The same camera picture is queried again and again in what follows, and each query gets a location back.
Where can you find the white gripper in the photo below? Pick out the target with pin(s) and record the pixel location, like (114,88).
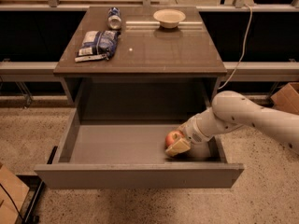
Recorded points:
(192,131)

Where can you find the red apple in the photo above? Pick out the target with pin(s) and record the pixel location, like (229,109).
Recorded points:
(170,138)

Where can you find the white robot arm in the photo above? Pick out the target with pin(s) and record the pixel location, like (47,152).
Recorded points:
(229,110)

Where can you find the brown cabinet counter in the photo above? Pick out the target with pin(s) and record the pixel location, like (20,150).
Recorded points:
(144,48)

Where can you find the grey open drawer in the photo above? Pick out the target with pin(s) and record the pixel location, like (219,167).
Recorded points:
(115,140)

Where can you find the cardboard box right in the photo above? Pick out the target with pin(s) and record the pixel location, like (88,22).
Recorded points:
(287,98)

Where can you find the cardboard box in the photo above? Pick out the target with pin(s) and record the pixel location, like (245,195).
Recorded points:
(287,98)
(13,193)

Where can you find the white bowl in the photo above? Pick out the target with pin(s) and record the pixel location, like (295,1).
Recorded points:
(169,18)

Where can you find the blue white chip bag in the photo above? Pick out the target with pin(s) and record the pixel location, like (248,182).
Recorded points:
(97,46)

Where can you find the blue soda can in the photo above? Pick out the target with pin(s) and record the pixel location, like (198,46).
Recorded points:
(114,18)

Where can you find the cardboard box left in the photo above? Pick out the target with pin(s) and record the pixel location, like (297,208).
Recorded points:
(13,193)

